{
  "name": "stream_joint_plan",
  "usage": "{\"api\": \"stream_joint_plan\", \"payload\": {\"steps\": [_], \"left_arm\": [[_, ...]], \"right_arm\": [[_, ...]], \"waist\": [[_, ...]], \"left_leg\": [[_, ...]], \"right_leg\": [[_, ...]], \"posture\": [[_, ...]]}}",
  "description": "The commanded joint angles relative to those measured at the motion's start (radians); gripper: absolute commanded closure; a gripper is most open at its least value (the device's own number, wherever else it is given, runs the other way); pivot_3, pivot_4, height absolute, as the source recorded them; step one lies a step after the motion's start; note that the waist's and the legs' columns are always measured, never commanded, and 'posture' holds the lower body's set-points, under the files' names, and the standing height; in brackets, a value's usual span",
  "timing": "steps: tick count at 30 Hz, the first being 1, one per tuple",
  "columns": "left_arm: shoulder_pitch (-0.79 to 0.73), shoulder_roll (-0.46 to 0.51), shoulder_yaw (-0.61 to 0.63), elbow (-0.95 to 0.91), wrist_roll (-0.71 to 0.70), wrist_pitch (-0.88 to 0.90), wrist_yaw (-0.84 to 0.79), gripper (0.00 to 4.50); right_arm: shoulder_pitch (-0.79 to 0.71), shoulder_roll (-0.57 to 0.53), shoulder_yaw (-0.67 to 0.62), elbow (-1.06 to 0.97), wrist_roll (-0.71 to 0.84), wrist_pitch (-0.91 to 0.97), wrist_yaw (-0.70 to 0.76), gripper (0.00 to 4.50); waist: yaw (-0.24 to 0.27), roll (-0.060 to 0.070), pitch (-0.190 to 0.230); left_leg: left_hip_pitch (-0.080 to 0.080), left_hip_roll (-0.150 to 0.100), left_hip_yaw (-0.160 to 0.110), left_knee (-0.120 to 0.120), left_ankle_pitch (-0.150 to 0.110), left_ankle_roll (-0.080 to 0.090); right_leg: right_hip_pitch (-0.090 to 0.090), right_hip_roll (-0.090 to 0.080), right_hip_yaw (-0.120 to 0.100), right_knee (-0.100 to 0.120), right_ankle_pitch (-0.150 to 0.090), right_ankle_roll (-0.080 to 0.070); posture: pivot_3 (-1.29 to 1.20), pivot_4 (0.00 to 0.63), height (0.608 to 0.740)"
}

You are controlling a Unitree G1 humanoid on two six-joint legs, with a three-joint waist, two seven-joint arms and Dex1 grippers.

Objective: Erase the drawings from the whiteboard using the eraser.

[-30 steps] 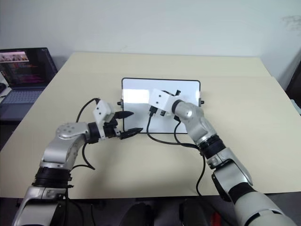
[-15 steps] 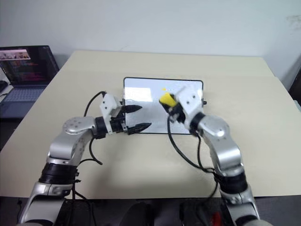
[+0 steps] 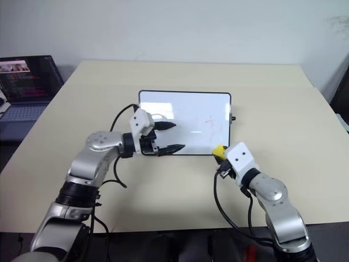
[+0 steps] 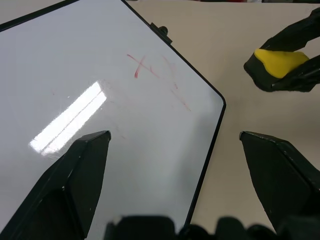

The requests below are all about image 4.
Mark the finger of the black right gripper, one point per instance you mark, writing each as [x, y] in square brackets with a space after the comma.
[300, 77]
[292, 37]

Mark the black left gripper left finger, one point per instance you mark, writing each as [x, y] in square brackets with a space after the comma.
[67, 190]

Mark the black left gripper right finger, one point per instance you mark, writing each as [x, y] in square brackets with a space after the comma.
[282, 180]

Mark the yellow and black eraser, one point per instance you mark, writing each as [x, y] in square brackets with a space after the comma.
[275, 62]

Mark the black-framed tabletop whiteboard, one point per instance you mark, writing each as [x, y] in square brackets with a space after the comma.
[100, 62]

